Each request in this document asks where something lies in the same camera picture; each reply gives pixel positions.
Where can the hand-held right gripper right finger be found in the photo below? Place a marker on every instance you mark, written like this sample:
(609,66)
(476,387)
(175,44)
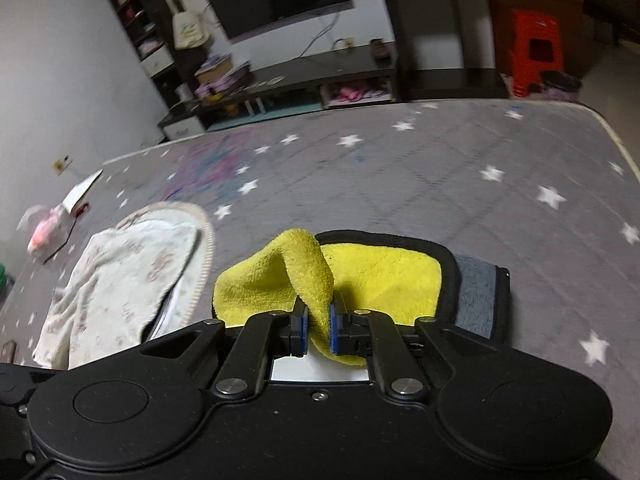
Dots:
(336,332)

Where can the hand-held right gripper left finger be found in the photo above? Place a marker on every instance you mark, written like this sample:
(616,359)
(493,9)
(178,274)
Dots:
(300,332)

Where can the yellow and grey cleaning cloth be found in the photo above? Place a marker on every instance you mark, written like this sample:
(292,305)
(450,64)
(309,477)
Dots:
(385,280)

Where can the grey star-print mattress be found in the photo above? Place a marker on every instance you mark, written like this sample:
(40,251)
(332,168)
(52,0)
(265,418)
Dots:
(400,175)

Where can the white printed towel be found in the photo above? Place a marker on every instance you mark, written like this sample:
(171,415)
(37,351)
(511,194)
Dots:
(117,280)

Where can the pink slippers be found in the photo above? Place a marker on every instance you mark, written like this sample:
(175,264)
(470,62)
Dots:
(352,94)

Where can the dark low television stand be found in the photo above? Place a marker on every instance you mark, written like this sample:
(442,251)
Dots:
(300,72)

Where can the white open booklet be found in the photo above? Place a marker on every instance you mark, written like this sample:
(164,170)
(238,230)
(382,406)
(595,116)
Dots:
(82,190)

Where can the stack of colourful boxes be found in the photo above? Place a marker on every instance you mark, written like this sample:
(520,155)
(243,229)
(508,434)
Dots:
(220,75)

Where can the pink plastic bag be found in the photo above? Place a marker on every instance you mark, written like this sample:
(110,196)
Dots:
(45,230)

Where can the small brown box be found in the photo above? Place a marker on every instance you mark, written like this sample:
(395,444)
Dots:
(380,49)

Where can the tall dark cabinet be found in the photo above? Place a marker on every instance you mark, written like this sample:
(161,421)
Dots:
(440,35)

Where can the cream tote bag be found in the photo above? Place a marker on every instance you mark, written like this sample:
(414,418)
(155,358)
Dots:
(189,30)

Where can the dark waste bin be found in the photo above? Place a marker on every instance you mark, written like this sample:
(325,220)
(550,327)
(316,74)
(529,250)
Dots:
(562,85)

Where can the red plastic stool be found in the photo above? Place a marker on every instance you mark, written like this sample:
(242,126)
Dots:
(535,45)

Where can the dark bookshelf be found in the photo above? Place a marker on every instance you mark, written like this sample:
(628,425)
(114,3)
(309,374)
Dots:
(142,20)

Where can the wall socket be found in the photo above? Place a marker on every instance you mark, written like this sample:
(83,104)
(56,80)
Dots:
(62,165)

